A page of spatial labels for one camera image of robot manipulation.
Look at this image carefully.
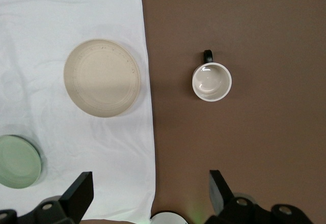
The gray beige plate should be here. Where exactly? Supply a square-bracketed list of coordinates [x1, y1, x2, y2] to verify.
[63, 39, 141, 119]

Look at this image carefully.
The green plate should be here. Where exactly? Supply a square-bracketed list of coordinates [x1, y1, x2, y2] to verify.
[0, 134, 42, 189]

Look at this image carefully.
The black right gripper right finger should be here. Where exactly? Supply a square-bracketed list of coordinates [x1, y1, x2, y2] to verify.
[206, 169, 265, 224]

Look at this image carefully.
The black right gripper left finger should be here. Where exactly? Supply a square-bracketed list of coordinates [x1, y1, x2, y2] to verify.
[28, 172, 94, 224]

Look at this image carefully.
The white mug black handle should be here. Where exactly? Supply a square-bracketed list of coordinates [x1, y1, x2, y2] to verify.
[192, 49, 232, 103]

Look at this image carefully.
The white cloth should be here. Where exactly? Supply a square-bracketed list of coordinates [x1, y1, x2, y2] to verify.
[0, 0, 156, 224]

